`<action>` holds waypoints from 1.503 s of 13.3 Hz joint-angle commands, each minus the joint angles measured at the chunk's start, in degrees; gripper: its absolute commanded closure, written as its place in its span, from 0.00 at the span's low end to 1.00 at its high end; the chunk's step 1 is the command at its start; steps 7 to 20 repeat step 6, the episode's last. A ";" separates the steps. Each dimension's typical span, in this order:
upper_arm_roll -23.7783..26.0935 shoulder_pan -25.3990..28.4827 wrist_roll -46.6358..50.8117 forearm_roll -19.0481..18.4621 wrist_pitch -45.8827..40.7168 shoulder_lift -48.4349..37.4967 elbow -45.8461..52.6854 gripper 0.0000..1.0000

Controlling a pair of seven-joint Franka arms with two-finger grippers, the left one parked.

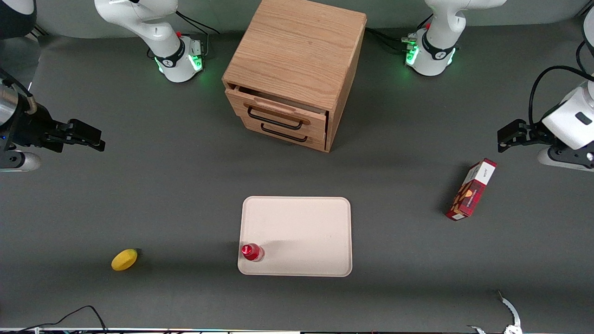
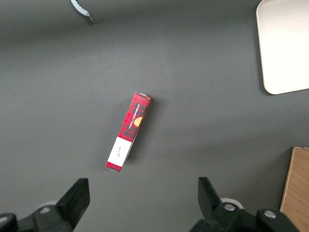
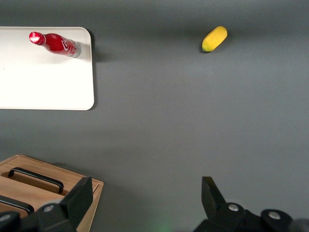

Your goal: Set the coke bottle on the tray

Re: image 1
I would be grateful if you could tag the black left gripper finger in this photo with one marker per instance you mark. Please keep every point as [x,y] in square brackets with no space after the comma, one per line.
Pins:
[513,133]
[537,133]

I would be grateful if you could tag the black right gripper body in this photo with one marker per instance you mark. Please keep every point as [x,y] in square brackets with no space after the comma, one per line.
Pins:
[33,124]

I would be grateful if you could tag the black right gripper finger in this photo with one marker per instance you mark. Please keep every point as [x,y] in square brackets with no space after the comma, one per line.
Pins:
[61,130]
[86,132]

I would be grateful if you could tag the red coke bottle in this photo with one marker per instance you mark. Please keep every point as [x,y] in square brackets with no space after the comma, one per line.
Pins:
[252,252]

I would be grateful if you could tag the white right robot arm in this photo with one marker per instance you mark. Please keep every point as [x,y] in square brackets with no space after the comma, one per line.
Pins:
[158,32]

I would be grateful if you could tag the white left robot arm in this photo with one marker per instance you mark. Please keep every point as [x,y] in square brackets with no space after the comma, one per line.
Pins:
[436,51]

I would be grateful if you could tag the beige plastic tray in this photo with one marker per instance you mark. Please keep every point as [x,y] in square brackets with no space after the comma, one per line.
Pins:
[301,232]

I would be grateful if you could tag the red plaid shortbread box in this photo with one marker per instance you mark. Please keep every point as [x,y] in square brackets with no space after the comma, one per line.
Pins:
[468,195]

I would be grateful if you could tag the yellow lemon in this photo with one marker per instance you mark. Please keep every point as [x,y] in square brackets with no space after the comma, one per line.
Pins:
[124,260]

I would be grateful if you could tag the wooden drawer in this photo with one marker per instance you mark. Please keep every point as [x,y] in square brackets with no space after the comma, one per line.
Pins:
[236,104]
[250,126]

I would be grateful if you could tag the serrated silver metal strip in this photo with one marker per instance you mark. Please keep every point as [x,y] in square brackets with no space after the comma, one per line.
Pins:
[510,308]

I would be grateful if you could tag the small silver metal clip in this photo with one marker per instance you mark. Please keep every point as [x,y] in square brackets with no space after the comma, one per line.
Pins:
[477,329]

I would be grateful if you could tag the wooden drawer cabinet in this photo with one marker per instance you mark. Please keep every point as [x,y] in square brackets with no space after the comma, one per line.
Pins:
[297,46]

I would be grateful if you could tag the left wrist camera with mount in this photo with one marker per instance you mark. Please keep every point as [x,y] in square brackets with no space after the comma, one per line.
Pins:
[564,164]

